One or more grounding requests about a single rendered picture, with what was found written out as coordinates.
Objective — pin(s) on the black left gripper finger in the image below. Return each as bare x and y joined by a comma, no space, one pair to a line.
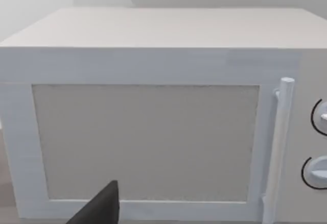
102,206

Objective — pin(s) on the pale microwave door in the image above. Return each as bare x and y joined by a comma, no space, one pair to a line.
143,142

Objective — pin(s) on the pale microwave oven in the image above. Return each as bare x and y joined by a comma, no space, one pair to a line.
163,30

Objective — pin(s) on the pale microwave knob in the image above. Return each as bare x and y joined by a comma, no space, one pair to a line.
316,173
322,117

